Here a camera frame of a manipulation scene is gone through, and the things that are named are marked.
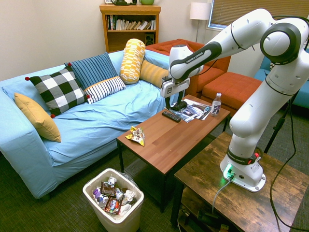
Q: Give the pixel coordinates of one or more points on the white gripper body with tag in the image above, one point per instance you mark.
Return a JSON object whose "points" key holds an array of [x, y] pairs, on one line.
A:
{"points": [[175, 86]]}

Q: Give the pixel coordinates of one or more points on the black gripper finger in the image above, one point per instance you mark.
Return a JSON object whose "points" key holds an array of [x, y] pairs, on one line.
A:
{"points": [[167, 102], [181, 96]]}

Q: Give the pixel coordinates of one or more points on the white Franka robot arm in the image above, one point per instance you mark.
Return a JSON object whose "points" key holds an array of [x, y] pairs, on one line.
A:
{"points": [[243, 116]]}

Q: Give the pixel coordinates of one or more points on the crumpled yellow chip bag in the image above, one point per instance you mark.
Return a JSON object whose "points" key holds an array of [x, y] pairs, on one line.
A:
{"points": [[138, 136]]}

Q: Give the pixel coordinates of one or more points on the red snack bag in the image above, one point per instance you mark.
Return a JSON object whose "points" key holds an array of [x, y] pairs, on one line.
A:
{"points": [[113, 206]]}

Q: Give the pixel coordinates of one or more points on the white plastic trash bin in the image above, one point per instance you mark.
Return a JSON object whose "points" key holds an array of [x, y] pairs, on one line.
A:
{"points": [[116, 221]]}

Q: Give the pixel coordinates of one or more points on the small black device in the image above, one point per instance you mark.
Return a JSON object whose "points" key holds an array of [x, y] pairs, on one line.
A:
{"points": [[179, 105]]}

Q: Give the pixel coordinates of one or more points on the black tv remote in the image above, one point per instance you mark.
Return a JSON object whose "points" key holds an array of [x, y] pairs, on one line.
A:
{"points": [[171, 116]]}

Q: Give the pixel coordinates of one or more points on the large glossy magazine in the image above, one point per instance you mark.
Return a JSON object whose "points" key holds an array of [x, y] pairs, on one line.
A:
{"points": [[190, 112]]}

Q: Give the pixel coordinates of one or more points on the orange yellow striped pillow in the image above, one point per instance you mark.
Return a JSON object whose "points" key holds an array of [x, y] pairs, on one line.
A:
{"points": [[152, 72]]}

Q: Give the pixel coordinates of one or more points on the small glossy magazine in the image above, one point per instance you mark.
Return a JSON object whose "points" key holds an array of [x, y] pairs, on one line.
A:
{"points": [[206, 112]]}

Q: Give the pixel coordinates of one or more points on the clear bottle purple label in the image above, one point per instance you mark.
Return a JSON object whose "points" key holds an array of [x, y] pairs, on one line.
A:
{"points": [[216, 107]]}

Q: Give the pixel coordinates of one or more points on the orange armchair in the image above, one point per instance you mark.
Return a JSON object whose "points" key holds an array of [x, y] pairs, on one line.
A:
{"points": [[212, 72]]}

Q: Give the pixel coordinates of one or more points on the orange ottoman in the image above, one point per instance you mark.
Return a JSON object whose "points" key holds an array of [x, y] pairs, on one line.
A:
{"points": [[229, 88]]}

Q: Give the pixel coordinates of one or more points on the yellow patterned bolster pillow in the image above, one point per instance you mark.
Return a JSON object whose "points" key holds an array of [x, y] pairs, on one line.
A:
{"points": [[132, 60]]}

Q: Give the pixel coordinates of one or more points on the black bookshelf speaker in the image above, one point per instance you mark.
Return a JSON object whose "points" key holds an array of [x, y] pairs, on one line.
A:
{"points": [[149, 39]]}

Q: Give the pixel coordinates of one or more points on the white navy striped pillow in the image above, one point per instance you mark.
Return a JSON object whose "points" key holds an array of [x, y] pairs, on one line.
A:
{"points": [[105, 89]]}

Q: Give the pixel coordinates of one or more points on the wooden bookshelf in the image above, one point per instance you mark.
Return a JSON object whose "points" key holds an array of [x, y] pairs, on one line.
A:
{"points": [[120, 38]]}

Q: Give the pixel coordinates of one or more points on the light blue sofa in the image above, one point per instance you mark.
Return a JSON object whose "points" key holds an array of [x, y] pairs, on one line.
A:
{"points": [[96, 120]]}

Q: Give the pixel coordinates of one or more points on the floor vent grille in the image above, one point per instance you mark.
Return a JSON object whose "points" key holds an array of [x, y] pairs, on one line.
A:
{"points": [[134, 169]]}

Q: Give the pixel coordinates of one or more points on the row of books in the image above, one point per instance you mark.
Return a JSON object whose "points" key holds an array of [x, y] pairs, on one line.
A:
{"points": [[131, 24]]}

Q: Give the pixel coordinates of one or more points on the white shade floor lamp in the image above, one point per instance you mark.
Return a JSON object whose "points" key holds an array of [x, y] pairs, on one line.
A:
{"points": [[200, 10]]}

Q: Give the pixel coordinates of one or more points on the blue striped pillow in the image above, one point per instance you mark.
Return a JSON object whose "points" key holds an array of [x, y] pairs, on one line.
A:
{"points": [[93, 68]]}

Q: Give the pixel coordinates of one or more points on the green ceramic pot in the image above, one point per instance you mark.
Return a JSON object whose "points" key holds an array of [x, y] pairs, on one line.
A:
{"points": [[146, 2]]}

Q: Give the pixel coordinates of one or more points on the silver crumpled wrapper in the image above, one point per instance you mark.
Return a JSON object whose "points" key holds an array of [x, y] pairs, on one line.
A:
{"points": [[112, 180]]}

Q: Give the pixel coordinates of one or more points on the crumpled white paper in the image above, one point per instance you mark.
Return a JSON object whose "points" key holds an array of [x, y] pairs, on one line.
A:
{"points": [[129, 194]]}

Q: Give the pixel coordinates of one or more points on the black telephone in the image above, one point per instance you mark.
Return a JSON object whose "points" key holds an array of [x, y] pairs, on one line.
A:
{"points": [[122, 2]]}

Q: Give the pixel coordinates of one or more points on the window blinds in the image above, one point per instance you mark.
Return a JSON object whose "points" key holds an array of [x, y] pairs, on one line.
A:
{"points": [[241, 9]]}

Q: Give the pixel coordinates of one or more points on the brown snack wrapper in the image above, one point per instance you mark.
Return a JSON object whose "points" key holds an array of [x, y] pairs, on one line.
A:
{"points": [[108, 189]]}

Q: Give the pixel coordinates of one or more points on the black white checkered pillow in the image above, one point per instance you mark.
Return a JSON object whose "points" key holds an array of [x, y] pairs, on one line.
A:
{"points": [[59, 90]]}

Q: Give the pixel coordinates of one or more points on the white bottle purple cap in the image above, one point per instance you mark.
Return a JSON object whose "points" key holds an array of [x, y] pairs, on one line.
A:
{"points": [[99, 197]]}

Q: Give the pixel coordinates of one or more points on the black device under table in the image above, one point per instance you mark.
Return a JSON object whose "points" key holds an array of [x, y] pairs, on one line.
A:
{"points": [[208, 216]]}

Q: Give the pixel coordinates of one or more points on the teal chair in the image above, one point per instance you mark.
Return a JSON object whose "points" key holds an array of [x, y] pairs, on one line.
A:
{"points": [[301, 96]]}

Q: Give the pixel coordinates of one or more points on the rustic dark wood robot table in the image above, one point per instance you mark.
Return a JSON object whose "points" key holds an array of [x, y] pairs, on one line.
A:
{"points": [[241, 205]]}

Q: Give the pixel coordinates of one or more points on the mustard yellow pillow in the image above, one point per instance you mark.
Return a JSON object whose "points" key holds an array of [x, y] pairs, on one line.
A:
{"points": [[38, 117]]}

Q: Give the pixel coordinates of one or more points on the wooden coffee table black frame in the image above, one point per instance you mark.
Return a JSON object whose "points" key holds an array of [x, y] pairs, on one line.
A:
{"points": [[169, 142]]}

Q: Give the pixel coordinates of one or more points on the black camera tripod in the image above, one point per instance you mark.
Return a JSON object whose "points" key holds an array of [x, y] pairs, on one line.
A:
{"points": [[275, 130]]}

